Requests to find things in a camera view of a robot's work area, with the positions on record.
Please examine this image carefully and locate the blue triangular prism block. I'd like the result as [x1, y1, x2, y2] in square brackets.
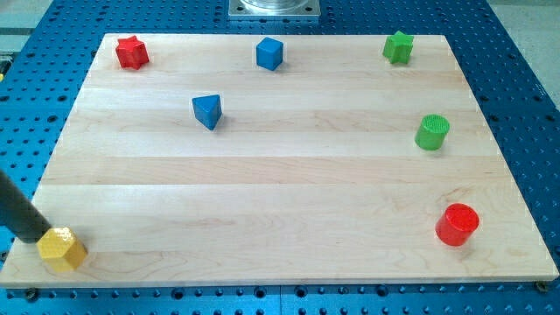
[192, 94, 222, 130]

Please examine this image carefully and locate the light wooden board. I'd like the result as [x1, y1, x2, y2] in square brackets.
[1, 33, 558, 288]

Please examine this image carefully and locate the blue cube block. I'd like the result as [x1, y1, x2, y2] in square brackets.
[255, 37, 284, 71]

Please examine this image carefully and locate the green cylinder block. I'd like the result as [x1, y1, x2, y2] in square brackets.
[415, 114, 451, 151]

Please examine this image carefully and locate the green star block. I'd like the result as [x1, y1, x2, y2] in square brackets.
[382, 31, 414, 64]

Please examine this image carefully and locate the red star block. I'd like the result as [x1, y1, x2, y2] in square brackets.
[115, 35, 150, 70]

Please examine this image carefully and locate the red cylinder block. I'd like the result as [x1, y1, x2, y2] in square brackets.
[435, 203, 480, 247]

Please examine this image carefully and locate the yellow hexagonal block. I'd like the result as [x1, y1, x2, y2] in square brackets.
[36, 227, 88, 272]

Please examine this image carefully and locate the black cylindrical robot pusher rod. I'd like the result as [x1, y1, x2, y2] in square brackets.
[1, 171, 52, 243]

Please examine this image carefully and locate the left board clamp screw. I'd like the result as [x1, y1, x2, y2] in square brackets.
[24, 288, 39, 302]

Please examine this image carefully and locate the board clamp screw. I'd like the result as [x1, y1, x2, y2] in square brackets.
[24, 288, 39, 302]
[534, 281, 549, 293]

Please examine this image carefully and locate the right board clamp screw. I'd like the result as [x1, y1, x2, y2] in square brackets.
[534, 281, 549, 293]

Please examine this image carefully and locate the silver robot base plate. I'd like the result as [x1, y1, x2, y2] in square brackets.
[227, 0, 321, 19]

